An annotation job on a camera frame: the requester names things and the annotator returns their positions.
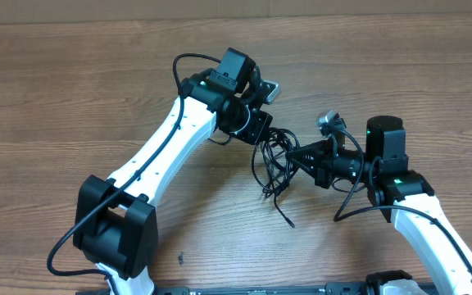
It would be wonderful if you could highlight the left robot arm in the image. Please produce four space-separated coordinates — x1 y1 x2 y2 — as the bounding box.
72 48 280 294

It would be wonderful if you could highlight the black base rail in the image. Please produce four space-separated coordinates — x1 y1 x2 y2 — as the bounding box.
154 282 374 295

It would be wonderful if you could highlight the cardboard back panel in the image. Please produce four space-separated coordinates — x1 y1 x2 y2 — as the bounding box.
0 0 472 24

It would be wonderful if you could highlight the black USB cable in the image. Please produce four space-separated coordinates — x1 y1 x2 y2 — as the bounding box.
206 126 302 229

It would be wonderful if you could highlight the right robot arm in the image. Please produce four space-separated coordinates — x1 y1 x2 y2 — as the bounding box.
286 113 472 294

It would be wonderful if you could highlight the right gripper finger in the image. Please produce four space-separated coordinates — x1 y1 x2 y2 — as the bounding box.
286 140 334 163
291 157 326 188

